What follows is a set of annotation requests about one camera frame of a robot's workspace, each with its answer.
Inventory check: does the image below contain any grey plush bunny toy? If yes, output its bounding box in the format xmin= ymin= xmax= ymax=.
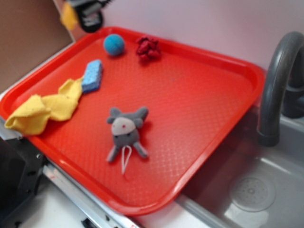
xmin=106 ymin=107 xmax=149 ymax=174

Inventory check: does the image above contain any blue ball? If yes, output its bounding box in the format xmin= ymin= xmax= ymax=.
xmin=104 ymin=34 xmax=125 ymax=56

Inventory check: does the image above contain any dark grey faucet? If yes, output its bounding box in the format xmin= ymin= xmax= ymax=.
xmin=257 ymin=31 xmax=304 ymax=147

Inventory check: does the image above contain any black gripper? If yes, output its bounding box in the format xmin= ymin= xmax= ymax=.
xmin=67 ymin=0 xmax=112 ymax=33

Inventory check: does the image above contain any blue sponge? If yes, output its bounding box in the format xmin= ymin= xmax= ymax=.
xmin=81 ymin=59 xmax=103 ymax=94

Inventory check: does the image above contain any yellow knitted cloth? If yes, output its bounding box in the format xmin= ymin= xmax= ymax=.
xmin=4 ymin=77 xmax=83 ymax=135

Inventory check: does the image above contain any red plastic tray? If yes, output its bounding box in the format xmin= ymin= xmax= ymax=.
xmin=0 ymin=26 xmax=266 ymax=217

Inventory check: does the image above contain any grey sink basin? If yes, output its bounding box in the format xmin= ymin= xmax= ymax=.
xmin=176 ymin=108 xmax=304 ymax=228

